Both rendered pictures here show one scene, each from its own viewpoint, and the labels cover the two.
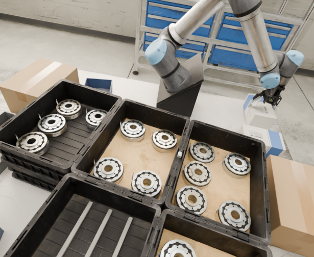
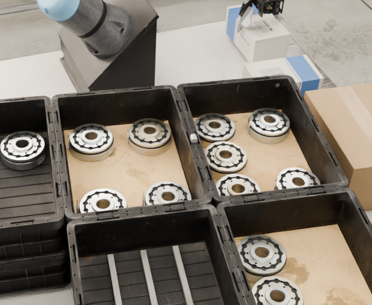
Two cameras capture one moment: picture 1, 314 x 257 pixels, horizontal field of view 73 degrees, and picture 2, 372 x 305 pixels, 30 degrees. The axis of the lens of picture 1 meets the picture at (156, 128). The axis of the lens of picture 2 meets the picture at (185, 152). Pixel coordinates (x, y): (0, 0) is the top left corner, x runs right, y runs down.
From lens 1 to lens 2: 0.86 m
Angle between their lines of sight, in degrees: 19
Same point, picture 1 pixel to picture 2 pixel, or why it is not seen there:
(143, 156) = (134, 172)
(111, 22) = not seen: outside the picture
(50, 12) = not seen: outside the picture
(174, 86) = (112, 44)
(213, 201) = (264, 183)
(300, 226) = not seen: outside the picture
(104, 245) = (165, 288)
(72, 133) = not seen: outside the picture
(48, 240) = not seen: outside the picture
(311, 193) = not seen: outside the picture
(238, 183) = (282, 148)
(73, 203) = (86, 269)
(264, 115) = (270, 36)
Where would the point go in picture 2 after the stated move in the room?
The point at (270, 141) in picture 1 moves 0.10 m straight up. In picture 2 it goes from (296, 74) to (302, 45)
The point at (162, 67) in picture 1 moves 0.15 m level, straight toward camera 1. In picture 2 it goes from (82, 19) to (102, 51)
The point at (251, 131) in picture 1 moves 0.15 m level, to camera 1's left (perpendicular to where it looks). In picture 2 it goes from (262, 69) to (215, 80)
